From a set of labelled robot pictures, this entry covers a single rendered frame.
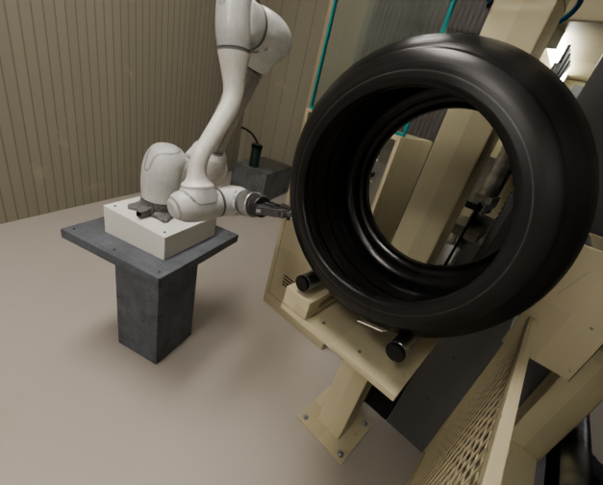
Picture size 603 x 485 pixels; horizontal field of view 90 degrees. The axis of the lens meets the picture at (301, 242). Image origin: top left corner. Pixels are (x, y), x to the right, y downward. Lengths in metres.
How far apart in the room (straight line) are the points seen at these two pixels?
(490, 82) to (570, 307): 0.55
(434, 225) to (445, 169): 0.16
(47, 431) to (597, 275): 1.78
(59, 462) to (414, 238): 1.45
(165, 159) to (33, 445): 1.15
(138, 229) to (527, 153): 1.19
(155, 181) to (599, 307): 1.35
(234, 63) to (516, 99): 0.78
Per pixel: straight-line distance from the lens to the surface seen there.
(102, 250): 1.35
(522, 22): 0.98
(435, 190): 0.97
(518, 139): 0.55
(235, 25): 1.09
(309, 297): 0.82
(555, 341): 0.95
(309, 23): 4.52
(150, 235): 1.27
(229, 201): 1.06
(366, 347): 0.84
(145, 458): 1.52
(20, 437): 1.67
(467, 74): 0.58
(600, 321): 0.92
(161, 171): 1.28
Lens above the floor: 1.34
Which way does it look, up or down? 26 degrees down
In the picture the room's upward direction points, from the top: 15 degrees clockwise
